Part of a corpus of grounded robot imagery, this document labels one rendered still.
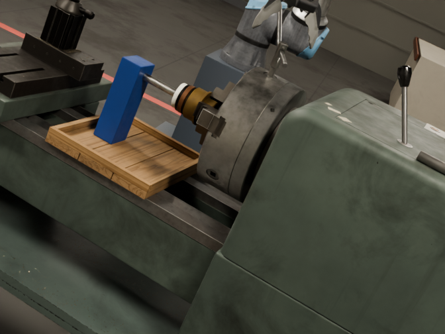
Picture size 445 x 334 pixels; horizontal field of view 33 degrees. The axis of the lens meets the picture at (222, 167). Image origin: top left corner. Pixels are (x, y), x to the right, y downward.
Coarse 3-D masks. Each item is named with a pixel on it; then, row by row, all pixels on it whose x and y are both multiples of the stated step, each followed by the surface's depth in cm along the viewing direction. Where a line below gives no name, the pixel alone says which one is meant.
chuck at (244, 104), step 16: (240, 80) 172; (256, 80) 173; (272, 80) 175; (240, 96) 170; (256, 96) 170; (272, 96) 171; (224, 112) 169; (240, 112) 169; (256, 112) 168; (224, 128) 169; (240, 128) 168; (208, 144) 171; (224, 144) 170; (240, 144) 168; (208, 160) 173; (224, 160) 171; (208, 176) 177; (224, 176) 173; (224, 192) 181
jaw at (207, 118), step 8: (200, 104) 181; (200, 112) 178; (208, 112) 172; (216, 112) 177; (200, 120) 173; (208, 120) 172; (216, 120) 170; (224, 120) 170; (208, 128) 173; (216, 128) 171; (216, 136) 171
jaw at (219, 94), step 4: (228, 84) 187; (232, 84) 187; (216, 88) 187; (224, 88) 187; (228, 88) 187; (232, 88) 187; (216, 92) 186; (220, 92) 186; (224, 92) 186; (228, 92) 186; (212, 96) 186; (216, 96) 186; (220, 96) 186; (224, 96) 186; (216, 100) 186; (220, 100) 186; (220, 104) 187
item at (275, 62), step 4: (280, 44) 173; (284, 44) 173; (280, 48) 173; (284, 48) 173; (276, 52) 174; (284, 52) 174; (276, 56) 174; (272, 60) 175; (276, 60) 174; (280, 60) 175; (272, 64) 175; (276, 64) 175; (272, 68) 176; (276, 68) 176; (268, 72) 177; (272, 72) 176; (272, 76) 177
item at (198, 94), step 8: (184, 88) 185; (192, 88) 186; (200, 88) 186; (184, 96) 184; (192, 96) 184; (200, 96) 184; (208, 96) 185; (176, 104) 186; (184, 104) 185; (192, 104) 183; (208, 104) 184; (216, 104) 185; (184, 112) 185; (192, 112) 184; (192, 120) 185
